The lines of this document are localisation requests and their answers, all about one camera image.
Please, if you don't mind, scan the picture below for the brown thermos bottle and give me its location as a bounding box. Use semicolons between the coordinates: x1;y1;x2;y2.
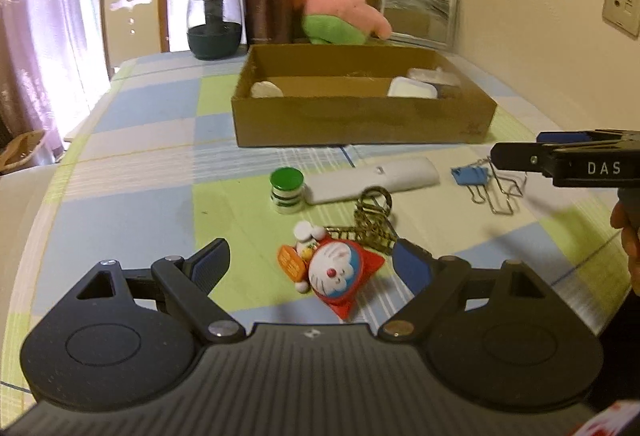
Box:
244;0;293;45

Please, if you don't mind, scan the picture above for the white square lidded container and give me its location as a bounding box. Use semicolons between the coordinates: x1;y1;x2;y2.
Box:
387;76;438;99

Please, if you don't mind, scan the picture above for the pink Patrick star plush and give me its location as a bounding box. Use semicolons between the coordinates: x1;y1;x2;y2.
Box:
294;0;393;45

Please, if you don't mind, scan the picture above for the brown cardboard box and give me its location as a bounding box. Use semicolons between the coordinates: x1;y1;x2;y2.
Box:
231;44;497;148

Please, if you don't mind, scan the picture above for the white remote control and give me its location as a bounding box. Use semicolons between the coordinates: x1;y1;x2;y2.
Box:
304;156;439;205

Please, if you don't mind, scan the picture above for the metal wire holder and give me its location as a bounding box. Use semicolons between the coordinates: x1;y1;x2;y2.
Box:
469;158;527;216

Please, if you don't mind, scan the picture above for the white round object in box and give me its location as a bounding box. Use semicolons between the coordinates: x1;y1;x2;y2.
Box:
250;81;283;98

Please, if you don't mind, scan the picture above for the blue binder clip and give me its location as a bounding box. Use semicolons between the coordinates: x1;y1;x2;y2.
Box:
450;165;489;204

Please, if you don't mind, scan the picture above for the silver picture frame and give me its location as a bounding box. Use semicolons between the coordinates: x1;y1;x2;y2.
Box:
378;0;459;52

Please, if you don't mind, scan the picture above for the white wall outlet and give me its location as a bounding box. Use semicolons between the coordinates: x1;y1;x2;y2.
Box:
602;0;640;38

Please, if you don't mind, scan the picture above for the wicker basket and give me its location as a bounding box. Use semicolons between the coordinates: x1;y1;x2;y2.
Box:
0;130;53;174

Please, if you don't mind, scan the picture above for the glass humidifier dark base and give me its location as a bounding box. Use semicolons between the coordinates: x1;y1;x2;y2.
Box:
186;0;243;60

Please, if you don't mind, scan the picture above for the green white cap stack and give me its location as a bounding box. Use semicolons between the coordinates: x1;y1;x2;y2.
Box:
269;166;305;214

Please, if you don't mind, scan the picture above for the cream wooden chair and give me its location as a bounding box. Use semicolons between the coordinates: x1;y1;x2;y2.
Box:
99;0;169;80

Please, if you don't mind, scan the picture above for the person's right hand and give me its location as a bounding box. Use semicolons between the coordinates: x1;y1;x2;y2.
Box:
610;201;640;296

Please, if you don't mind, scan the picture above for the Doraemon red keychain toy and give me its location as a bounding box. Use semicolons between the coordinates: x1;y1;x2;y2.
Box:
277;220;385;320

